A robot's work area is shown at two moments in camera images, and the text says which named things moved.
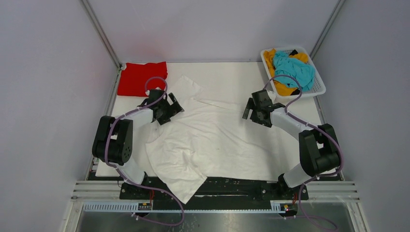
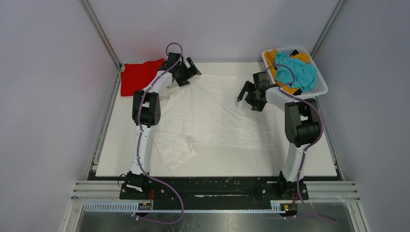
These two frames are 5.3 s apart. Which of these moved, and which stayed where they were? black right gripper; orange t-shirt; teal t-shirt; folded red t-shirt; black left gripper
Moved: black left gripper; black right gripper
Stayed: orange t-shirt; teal t-shirt; folded red t-shirt
